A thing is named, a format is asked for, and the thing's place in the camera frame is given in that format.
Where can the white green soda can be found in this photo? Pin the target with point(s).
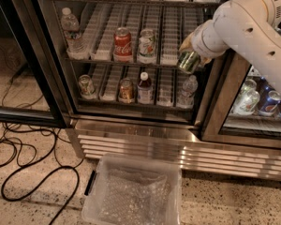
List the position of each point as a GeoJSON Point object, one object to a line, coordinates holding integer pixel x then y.
{"type": "Point", "coordinates": [146, 49]}

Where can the clear plastic bin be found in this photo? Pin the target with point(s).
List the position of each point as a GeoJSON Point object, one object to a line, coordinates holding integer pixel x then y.
{"type": "Point", "coordinates": [96, 192]}

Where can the clear water bottle shelf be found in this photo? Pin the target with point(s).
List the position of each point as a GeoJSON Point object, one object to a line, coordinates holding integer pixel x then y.
{"type": "Point", "coordinates": [76, 47]}
{"type": "Point", "coordinates": [186, 94]}

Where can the silver can bottom left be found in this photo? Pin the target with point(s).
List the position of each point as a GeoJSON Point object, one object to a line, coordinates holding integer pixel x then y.
{"type": "Point", "coordinates": [88, 90]}

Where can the bubble wrap sheet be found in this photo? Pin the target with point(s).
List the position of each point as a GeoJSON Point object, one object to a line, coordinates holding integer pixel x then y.
{"type": "Point", "coordinates": [135, 198]}

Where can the orange brown can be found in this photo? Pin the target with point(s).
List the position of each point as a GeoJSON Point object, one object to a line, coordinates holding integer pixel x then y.
{"type": "Point", "coordinates": [126, 91]}

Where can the blue pepsi can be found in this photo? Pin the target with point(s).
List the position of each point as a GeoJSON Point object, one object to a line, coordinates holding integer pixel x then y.
{"type": "Point", "coordinates": [269, 102]}

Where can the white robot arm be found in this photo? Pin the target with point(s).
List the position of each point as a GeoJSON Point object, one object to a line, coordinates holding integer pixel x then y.
{"type": "Point", "coordinates": [247, 27]}

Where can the clear water bottle middle shelf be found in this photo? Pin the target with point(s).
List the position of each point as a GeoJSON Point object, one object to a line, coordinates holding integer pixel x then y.
{"type": "Point", "coordinates": [76, 47]}

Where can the white can lower right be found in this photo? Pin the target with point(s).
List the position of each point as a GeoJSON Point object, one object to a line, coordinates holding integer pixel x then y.
{"type": "Point", "coordinates": [247, 98]}

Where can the red cola can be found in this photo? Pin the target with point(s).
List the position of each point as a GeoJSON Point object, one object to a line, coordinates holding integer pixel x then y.
{"type": "Point", "coordinates": [122, 45]}

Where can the stainless steel fridge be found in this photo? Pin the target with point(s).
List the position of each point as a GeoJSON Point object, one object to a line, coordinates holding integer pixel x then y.
{"type": "Point", "coordinates": [159, 130]}

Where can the open glass fridge door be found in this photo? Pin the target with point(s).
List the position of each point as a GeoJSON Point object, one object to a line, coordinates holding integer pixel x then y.
{"type": "Point", "coordinates": [30, 92]}

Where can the closed right fridge door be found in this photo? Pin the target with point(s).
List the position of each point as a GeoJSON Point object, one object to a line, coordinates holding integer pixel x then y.
{"type": "Point", "coordinates": [231, 84]}

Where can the clear water bottle bottom shelf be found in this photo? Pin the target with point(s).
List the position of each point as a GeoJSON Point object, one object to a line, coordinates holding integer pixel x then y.
{"type": "Point", "coordinates": [186, 94]}

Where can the dark juice bottle white cap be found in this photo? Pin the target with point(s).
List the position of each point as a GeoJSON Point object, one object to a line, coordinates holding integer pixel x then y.
{"type": "Point", "coordinates": [145, 89]}

